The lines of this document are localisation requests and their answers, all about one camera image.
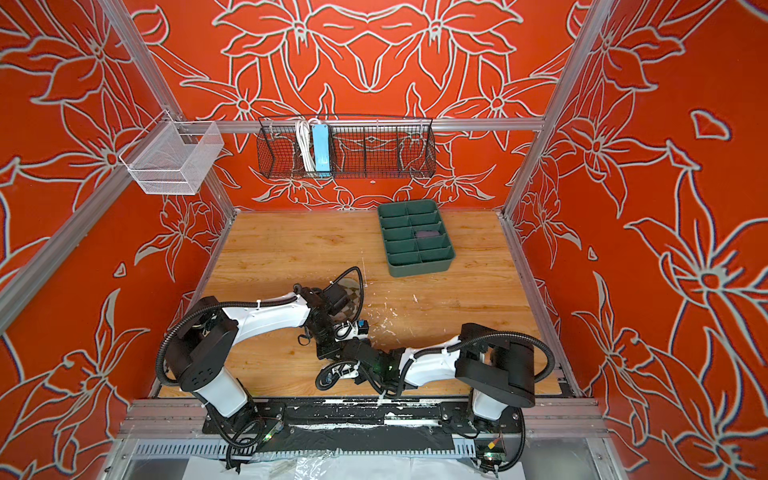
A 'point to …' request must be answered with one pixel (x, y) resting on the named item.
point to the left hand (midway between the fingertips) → (342, 353)
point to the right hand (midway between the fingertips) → (342, 348)
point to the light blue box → (321, 149)
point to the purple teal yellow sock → (425, 233)
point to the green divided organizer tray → (406, 253)
